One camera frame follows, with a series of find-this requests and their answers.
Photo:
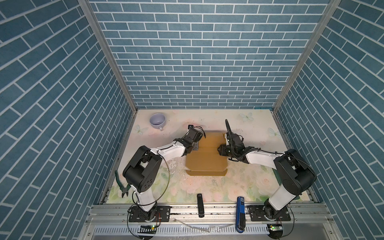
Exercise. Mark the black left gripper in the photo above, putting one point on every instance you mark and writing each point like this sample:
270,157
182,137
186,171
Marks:
197,140

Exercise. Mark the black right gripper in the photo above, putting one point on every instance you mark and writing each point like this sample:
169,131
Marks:
221,150

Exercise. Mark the brown cardboard box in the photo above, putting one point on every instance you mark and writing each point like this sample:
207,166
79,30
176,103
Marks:
206,160

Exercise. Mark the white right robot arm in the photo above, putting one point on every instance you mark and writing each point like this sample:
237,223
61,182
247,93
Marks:
295,173

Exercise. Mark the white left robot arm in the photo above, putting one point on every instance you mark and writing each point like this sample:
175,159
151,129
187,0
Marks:
141,172

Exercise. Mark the lavender ceramic cup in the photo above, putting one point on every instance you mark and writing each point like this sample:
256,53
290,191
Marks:
158,121

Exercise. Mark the green rectangular block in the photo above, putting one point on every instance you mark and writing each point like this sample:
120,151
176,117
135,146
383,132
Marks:
280,183

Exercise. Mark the black marker pen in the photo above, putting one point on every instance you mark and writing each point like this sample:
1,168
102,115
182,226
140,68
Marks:
201,210

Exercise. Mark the right controller board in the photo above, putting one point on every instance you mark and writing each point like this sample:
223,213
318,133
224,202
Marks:
275,228

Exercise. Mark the controller board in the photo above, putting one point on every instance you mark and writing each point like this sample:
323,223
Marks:
275,228
146,230

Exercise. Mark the left controller board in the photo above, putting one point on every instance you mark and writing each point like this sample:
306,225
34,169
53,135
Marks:
146,230

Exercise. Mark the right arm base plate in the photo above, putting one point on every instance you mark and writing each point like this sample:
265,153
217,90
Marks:
260,213

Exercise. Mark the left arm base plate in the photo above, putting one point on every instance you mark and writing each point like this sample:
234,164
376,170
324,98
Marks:
138,215

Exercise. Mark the green handled pliers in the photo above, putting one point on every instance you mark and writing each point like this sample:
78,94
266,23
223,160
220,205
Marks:
123,188

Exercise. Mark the aluminium front rail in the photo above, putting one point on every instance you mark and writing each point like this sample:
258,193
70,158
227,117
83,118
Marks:
309,221

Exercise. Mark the aluminium left corner post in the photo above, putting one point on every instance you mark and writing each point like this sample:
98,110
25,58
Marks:
95,26

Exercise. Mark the aluminium corner post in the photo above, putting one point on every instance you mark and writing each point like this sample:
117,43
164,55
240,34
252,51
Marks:
95,26
318,30

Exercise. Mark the aluminium right corner post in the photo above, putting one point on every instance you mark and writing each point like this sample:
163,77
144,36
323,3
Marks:
318,30

